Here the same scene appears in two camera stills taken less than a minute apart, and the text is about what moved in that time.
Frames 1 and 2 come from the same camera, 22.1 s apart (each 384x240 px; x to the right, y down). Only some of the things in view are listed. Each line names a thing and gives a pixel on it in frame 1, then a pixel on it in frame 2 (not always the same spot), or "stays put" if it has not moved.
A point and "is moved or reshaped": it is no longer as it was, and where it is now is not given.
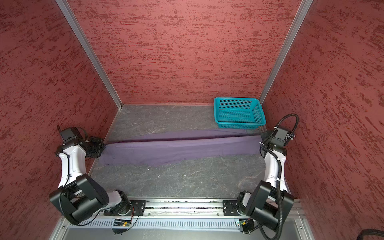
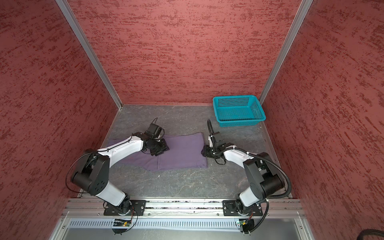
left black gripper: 101,146 -> 165,148
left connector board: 120,222 stays put
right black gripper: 264,134 -> 205,150
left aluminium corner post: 82,33 stays put
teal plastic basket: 238,113 stays put
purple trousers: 157,148 is moved or reshaped
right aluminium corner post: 303,10 stays put
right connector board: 248,225 stays put
